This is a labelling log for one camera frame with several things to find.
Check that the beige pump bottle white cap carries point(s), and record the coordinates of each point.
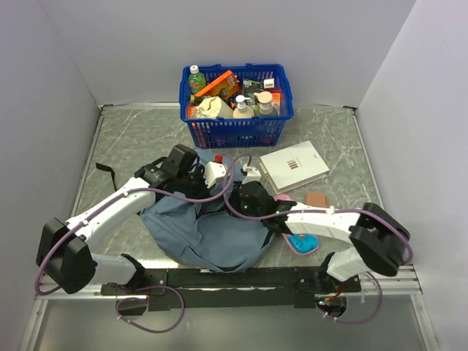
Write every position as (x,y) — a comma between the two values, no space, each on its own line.
(242,109)

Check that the small white barcode box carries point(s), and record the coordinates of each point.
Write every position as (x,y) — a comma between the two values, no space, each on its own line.
(269,83)

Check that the aluminium frame rail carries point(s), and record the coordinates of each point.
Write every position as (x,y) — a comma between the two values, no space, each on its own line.
(404,283)

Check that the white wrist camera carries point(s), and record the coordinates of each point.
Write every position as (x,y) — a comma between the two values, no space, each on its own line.
(215,172)
(250,174)

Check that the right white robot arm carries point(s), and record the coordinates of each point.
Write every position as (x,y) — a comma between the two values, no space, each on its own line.
(378,243)

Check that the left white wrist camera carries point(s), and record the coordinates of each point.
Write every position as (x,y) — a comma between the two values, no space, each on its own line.
(215,172)

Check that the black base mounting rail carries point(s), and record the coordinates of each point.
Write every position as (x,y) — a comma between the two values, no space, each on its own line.
(296,286)

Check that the orange box in basket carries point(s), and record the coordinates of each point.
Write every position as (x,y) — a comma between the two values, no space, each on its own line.
(276,100)

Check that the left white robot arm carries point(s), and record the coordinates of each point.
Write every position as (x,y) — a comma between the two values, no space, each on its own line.
(65,249)

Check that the grey pump bottle beige cap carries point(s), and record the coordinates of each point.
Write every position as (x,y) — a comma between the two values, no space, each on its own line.
(265,104)

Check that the black green product box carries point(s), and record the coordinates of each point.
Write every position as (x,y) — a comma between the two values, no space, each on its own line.
(250,87)

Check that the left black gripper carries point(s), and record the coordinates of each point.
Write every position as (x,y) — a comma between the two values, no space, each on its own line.
(204,191)

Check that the green drink bottle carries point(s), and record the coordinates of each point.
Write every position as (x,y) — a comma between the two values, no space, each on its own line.
(196,79)

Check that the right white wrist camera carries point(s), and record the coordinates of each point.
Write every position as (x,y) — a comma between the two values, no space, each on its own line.
(250,174)

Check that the beige crumpled paper bag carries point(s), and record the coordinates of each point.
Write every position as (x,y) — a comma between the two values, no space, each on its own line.
(212,107)

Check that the orange snack box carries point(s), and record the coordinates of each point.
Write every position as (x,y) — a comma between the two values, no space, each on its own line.
(225,87)

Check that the pink cat pencil case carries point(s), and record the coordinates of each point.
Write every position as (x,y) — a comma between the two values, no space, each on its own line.
(303,244)

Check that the blue grey backpack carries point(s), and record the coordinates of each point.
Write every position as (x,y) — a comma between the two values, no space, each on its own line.
(207,234)

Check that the white notebook with barcode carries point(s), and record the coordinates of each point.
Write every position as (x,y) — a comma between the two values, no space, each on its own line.
(294,166)

